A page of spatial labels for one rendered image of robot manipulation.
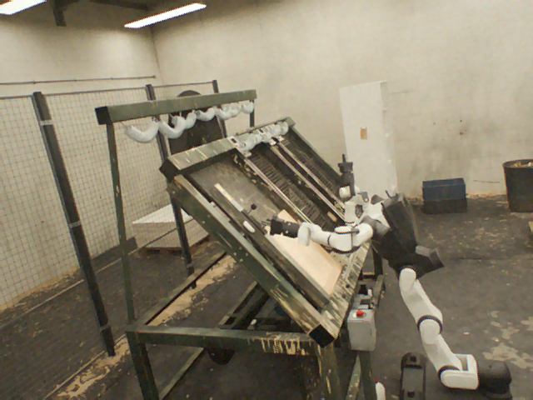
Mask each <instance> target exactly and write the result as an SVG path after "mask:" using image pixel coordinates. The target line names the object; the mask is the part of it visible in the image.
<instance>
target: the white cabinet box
mask: <svg viewBox="0 0 533 400"><path fill-rule="evenodd" d="M339 90H340V97H341V109H342V116H343V122H344V129H345V143H346V155H347V161H348V162H349V163H350V162H353V166H352V169H353V172H352V173H353V174H354V180H355V183H354V186H357V187H358V188H359V192H362V191H367V194H368V195H369V196H370V197H372V196H373V195H374V194H377V195H378V196H380V197H382V198H385V199H388V198H389V197H388V196H387V194H386V192H385V190H387V191H388V192H389V194H390V196H392V197H393V196H395V195H396V193H397V192H398V186H397V177H396V162H395V153H394V145H393V136H392V127H391V111H390V103H389V95H388V86H387V80H385V81H380V82H370V83H365V84H360V85H356V86H350V87H344V88H339Z"/></svg>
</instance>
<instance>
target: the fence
mask: <svg viewBox="0 0 533 400"><path fill-rule="evenodd" d="M217 185H219V184H217ZM217 185H215V186H214V187H213V188H212V191H213V192H214V193H215V194H216V195H217V197H218V198H219V199H220V200H221V201H222V202H223V203H224V204H225V205H226V206H227V207H228V208H229V209H230V210H231V211H232V212H233V213H234V214H235V215H236V216H237V217H238V218H239V219H240V220H241V221H242V222H243V223H244V222H247V223H248V224H249V225H250V226H251V227H252V228H253V229H254V230H255V232H254V234H255V235H256V236H257V237H258V238H260V239H261V240H262V241H263V242H264V243H265V244H266V245H267V246H269V245H272V246H273V247H274V248H275V249H276V250H277V251H278V252H279V253H278V254H277V256H278V257H279V258H280V259H281V261H282V262H283V263H284V264H285V265H286V266H287V267H288V268H289V269H290V270H291V271H292V272H293V273H294V274H295V275H296V276H297V277H298V278H299V279H300V280H301V281H302V282H303V283H304V284H305V285H306V286H307V287H308V288H309V289H310V290H311V291H312V292H313V293H314V294H315V295H316V296H317V297H318V298H319V299H320V300H321V301H322V302H323V303H328V302H329V301H330V299H331V296H330V295H329V294H328V293H327V292H326V291H325V290H324V289H323V288H322V287H321V286H320V285H319V284H318V283H317V282H316V281H315V280H314V279H313V278H312V277H311V276H310V275H309V274H308V273H307V272H306V271H305V270H304V269H303V268H302V267H301V266H300V265H299V264H298V263H297V262H296V261H295V260H294V259H293V258H292V257H291V256H290V255H289V254H288V253H287V252H286V251H285V250H284V249H283V248H282V247H281V245H280V244H279V243H278V242H277V241H276V240H275V239H274V238H273V237H271V236H270V235H269V234H267V235H266V236H264V235H263V234H262V233H261V232H260V231H259V230H258V229H257V228H256V227H255V226H254V225H253V224H252V223H251V222H250V221H249V220H248V219H247V218H246V217H245V216H244V215H243V214H242V213H241V211H242V210H243V208H242V207H241V206H240V205H239V204H238V203H237V202H236V201H235V200H234V199H233V198H232V197H231V196H230V195H229V194H228V193H227V192H226V191H225V190H224V189H223V188H222V187H221V186H220V185H219V186H220V187H221V188H222V189H223V190H224V191H223V192H222V191H221V190H220V189H219V188H218V187H217ZM226 193H227V194H228V195H229V196H230V197H231V198H232V200H230V199H229V198H228V197H227V196H226V195H225V194H226Z"/></svg>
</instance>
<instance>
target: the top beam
mask: <svg viewBox="0 0 533 400"><path fill-rule="evenodd" d="M285 120H286V121H285V123H286V124H287V127H288V128H287V131H288V130H289V129H290V128H291V127H293V126H294V125H295V124H296V122H295V121H293V120H292V119H291V118H290V117H288V118H287V119H285ZM232 136H233V137H234V138H235V139H236V140H237V141H239V143H241V142H244V141H246V140H248V137H250V136H251V134H250V133H249V132H247V133H244V134H242V135H239V136H237V135H236V134H235V135H232ZM236 152H237V149H236V148H235V147H234V146H233V145H232V144H231V143H230V142H229V141H228V140H227V138H226V137H225V138H223V139H220V140H217V141H215V142H211V143H208V144H206V145H203V146H200V147H196V148H193V149H191V150H188V151H185V152H181V153H178V154H176V155H173V156H170V157H167V158H166V159H165V161H164V162H163V164H162V165H161V166H160V167H159V168H158V171H159V172H160V173H162V174H163V175H164V176H165V177H166V178H167V179H168V180H169V181H172V179H173V178H174V177H175V176H176V175H177V174H179V173H180V174H181V175H182V176H184V175H187V174H188V173H194V172H195V171H198V170H200V169H202V168H205V167H207V166H210V165H212V164H213V163H216V162H218V161H221V160H222V159H224V158H228V157H230V156H231V155H234V154H235V153H236Z"/></svg>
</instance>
